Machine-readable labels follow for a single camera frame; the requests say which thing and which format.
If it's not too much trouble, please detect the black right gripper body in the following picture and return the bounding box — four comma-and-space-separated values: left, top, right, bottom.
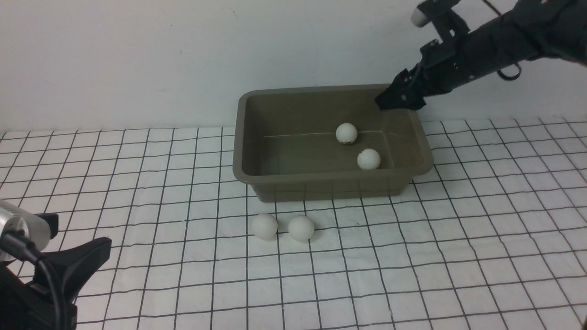
415, 39, 472, 97

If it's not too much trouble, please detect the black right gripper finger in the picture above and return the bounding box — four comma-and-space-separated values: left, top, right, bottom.
375, 82, 411, 111
399, 69, 426, 110

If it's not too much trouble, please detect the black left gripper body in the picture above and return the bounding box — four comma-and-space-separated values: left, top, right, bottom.
0, 264, 56, 330

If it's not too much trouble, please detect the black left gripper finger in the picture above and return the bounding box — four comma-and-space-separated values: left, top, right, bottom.
32, 237, 112, 303

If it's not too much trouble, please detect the white printed ping-pong ball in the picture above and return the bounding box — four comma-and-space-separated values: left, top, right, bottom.
335, 123, 358, 145

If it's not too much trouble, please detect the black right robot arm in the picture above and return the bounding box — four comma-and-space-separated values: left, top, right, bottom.
375, 0, 587, 110

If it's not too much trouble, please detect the olive plastic bin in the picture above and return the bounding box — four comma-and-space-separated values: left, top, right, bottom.
233, 84, 434, 203

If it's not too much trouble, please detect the white black-grid tablecloth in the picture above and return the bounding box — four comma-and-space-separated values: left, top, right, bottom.
0, 118, 587, 330

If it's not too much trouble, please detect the black camera cable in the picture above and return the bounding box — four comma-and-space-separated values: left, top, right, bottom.
0, 231, 69, 330

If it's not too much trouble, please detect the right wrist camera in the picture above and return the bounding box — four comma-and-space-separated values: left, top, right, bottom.
410, 0, 470, 42

